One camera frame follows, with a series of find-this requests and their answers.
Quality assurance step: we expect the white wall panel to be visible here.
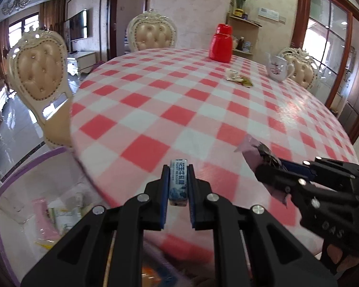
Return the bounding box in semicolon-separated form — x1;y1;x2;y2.
258;7;281;22

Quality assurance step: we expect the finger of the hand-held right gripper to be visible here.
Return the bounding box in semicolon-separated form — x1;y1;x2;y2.
277;157;359;183
254;164;359;208

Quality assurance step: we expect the cream tufted dining chair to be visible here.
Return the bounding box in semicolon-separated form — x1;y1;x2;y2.
6;29;76;149
278;47;318;91
126;8;178;52

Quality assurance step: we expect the white floral teapot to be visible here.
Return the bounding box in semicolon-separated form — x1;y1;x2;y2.
266;52;296;82

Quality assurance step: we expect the white storage box purple rim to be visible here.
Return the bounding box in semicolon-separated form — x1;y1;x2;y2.
0;146;219;287

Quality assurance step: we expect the red thermos jug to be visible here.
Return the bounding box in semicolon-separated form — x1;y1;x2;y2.
209;23;234;64

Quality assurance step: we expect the blue white candy packet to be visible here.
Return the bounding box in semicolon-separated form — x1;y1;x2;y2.
168;158;189;207

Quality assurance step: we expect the wall television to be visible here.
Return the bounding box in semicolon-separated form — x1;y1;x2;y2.
69;10;88;43

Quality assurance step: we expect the purple snack packet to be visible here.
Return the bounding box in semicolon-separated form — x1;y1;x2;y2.
234;135;290;209

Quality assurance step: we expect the white television cabinet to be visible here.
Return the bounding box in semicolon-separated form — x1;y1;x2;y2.
66;51;97;77

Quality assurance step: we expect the person's right hand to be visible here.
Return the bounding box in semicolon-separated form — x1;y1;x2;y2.
321;239;359;276

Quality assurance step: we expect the silver chandelier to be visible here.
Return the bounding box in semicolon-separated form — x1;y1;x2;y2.
1;0;34;16

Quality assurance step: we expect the wooden wall shelf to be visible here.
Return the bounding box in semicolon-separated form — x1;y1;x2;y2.
227;13;263;57

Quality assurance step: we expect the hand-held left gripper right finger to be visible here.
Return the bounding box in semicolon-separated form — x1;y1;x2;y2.
187;164;338;287

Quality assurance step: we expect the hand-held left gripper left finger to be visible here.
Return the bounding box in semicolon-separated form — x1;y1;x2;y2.
20;164;171;287

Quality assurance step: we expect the glass door wooden frame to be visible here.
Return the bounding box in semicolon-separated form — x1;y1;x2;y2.
299;0;359;114

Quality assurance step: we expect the red white checkered tablecloth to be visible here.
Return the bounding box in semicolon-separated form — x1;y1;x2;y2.
69;47;359;264

